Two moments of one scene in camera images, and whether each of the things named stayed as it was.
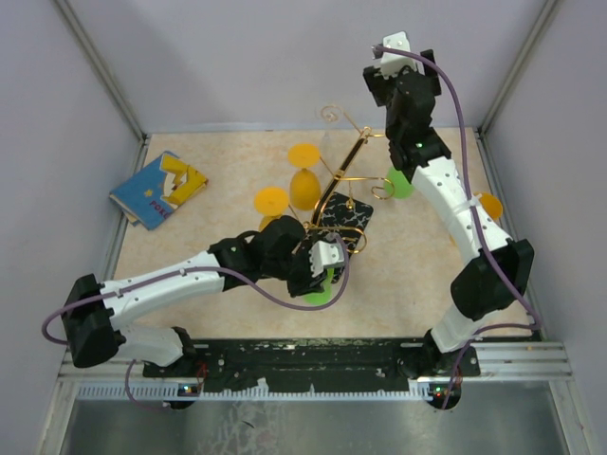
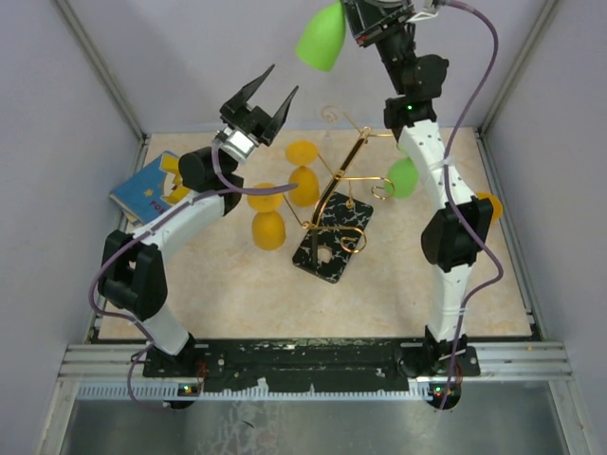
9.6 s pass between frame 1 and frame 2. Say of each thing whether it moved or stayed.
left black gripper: moved
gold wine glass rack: stayed
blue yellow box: stayed
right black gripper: moved
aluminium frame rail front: stayed
